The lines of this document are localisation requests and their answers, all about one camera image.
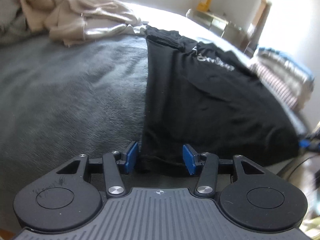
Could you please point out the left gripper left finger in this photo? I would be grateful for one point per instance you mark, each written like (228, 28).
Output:
(115, 164)

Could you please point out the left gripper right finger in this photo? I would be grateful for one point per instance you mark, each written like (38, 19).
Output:
(205, 166)

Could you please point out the black t-shirt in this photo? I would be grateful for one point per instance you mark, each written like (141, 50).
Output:
(200, 95)

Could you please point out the grey bed blanket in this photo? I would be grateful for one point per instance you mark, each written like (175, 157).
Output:
(57, 102)

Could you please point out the folded pink checked blanket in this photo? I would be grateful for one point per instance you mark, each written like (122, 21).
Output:
(277, 84)

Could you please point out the folded cream blanket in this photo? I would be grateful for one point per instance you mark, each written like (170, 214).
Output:
(298, 82)

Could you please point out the folded teal blanket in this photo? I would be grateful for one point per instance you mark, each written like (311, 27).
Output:
(285, 57)

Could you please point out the cream desk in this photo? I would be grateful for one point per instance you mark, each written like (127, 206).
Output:
(219, 26)

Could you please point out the beige crumpled garment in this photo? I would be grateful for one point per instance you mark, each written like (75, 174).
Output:
(79, 21)

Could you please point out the yellow box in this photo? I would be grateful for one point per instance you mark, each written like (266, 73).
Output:
(203, 5)

